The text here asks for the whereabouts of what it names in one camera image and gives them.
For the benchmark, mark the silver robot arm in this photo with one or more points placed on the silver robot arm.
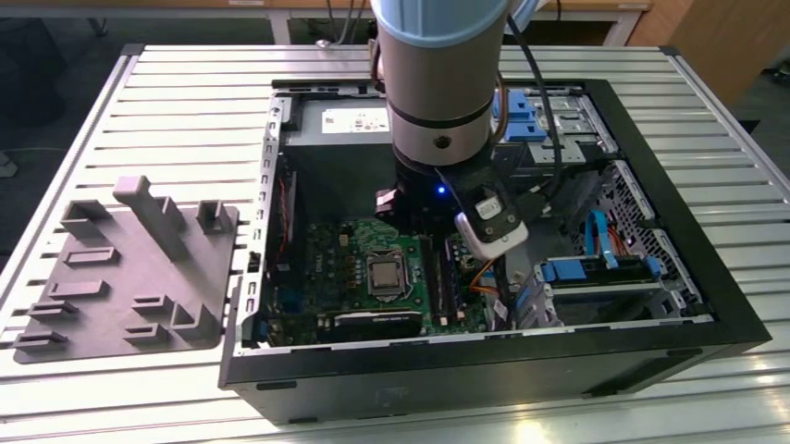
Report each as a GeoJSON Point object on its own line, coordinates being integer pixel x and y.
{"type": "Point", "coordinates": [438, 83]}

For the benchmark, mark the CPU socket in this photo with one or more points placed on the CPU socket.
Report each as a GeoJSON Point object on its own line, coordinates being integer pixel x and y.
{"type": "Point", "coordinates": [386, 255]}

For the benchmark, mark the green motherboard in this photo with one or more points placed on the green motherboard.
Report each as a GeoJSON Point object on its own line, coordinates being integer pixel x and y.
{"type": "Point", "coordinates": [333, 240]}

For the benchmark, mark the silver CPU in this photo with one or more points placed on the silver CPU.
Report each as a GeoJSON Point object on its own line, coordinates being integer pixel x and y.
{"type": "Point", "coordinates": [386, 276]}

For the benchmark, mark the grey power supply unit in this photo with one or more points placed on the grey power supply unit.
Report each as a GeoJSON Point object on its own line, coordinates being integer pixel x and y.
{"type": "Point", "coordinates": [351, 121]}

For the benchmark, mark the black case fan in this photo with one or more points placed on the black case fan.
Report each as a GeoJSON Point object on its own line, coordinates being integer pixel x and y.
{"type": "Point", "coordinates": [291, 208]}

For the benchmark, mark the blue plastic disk carrier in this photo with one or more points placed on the blue plastic disk carrier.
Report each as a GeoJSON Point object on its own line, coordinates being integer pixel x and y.
{"type": "Point", "coordinates": [520, 115]}

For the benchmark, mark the black disk with blue carrier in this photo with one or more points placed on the black disk with blue carrier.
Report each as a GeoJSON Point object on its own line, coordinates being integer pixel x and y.
{"type": "Point", "coordinates": [567, 270]}

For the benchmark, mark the black graphics card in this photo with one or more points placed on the black graphics card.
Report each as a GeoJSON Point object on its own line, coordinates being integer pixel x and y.
{"type": "Point", "coordinates": [370, 326]}

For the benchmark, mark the silver metal drive cage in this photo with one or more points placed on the silver metal drive cage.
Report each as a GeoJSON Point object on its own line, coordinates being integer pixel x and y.
{"type": "Point", "coordinates": [574, 120]}

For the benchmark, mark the small black case latch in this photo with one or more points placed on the small black case latch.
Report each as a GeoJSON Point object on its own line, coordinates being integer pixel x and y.
{"type": "Point", "coordinates": [252, 263]}

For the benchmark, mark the black silver PC case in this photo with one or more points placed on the black silver PC case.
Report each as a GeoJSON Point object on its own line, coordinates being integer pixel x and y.
{"type": "Point", "coordinates": [494, 379]}

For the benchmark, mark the grey plastic parts rack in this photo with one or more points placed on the grey plastic parts rack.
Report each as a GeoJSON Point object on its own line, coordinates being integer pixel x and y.
{"type": "Point", "coordinates": [123, 277]}

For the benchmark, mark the wooden cabinet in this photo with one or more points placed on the wooden cabinet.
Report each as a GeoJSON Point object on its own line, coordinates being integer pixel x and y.
{"type": "Point", "coordinates": [728, 37]}

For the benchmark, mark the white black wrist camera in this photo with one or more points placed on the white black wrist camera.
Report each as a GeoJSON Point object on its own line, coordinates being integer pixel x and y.
{"type": "Point", "coordinates": [494, 208]}

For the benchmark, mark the white frame wooden desk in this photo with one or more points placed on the white frame wooden desk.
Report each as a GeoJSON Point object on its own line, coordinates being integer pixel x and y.
{"type": "Point", "coordinates": [623, 28]}

